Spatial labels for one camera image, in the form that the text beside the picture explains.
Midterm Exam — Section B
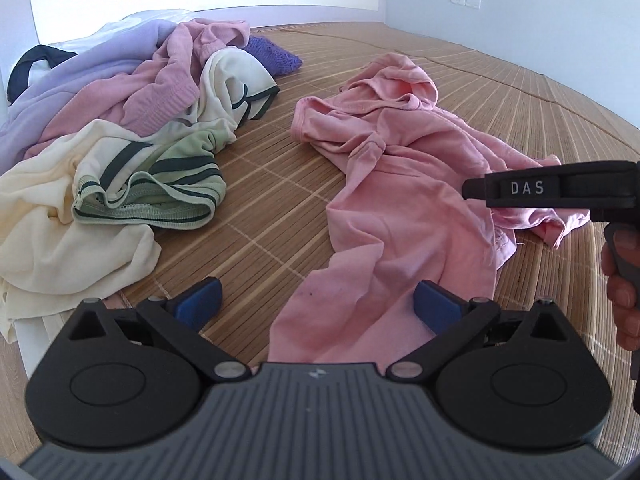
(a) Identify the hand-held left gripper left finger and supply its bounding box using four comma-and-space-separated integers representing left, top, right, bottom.
67, 277, 251, 381

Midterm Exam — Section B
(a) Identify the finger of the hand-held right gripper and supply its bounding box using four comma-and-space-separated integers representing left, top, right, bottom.
462, 172, 501, 209

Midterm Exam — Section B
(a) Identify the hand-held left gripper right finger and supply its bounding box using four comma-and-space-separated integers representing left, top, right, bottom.
385, 280, 571, 378

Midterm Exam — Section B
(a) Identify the pink cartoon print shirt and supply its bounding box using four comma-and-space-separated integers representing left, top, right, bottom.
267, 52, 593, 366

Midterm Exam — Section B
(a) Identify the person's right hand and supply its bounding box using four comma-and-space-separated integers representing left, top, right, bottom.
600, 237, 640, 351

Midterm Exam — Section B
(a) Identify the cream green striped garment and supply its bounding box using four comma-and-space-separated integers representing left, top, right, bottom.
72, 47, 281, 231

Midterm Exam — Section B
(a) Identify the bamboo mat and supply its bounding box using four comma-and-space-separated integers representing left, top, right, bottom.
107, 20, 640, 396

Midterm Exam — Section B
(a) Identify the mauve pink garment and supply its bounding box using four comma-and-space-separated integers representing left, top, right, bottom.
37, 19, 251, 158

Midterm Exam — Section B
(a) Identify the purple knit cloth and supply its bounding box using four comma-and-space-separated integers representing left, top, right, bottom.
242, 35, 303, 78

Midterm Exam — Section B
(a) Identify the cream and lavender headboard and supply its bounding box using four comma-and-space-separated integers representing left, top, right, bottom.
27, 0, 388, 43

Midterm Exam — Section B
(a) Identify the lavender garment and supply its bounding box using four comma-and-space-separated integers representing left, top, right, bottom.
0, 19, 181, 176

